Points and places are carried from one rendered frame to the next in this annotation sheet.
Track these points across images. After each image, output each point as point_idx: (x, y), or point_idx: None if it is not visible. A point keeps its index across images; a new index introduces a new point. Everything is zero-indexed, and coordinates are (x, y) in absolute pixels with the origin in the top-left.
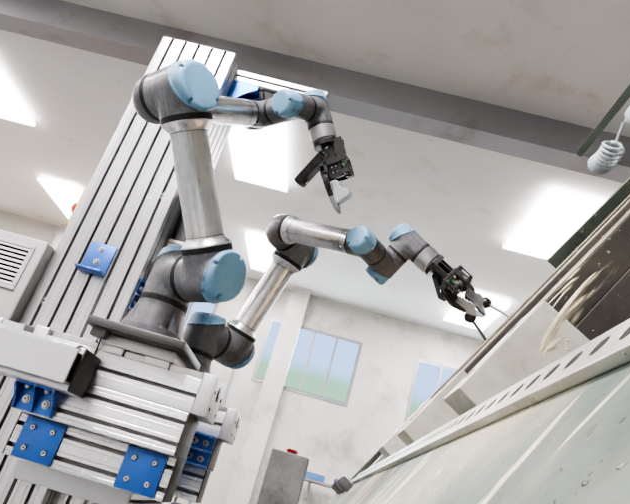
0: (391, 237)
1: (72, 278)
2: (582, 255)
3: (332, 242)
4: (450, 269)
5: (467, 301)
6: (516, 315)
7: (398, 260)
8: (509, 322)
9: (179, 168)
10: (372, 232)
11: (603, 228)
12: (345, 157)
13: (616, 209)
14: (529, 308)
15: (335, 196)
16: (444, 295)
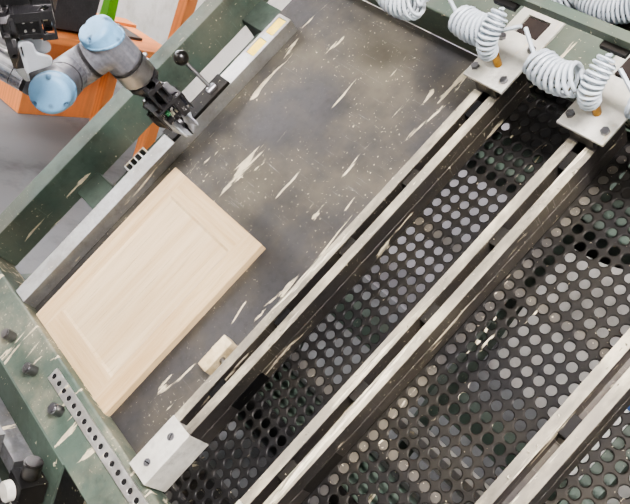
0: (87, 46)
1: None
2: (370, 403)
3: None
4: (165, 92)
5: (178, 129)
6: (307, 470)
7: (94, 79)
8: (300, 477)
9: None
10: (71, 79)
11: (394, 374)
12: (53, 17)
13: (395, 210)
14: (317, 461)
15: (26, 66)
16: (147, 110)
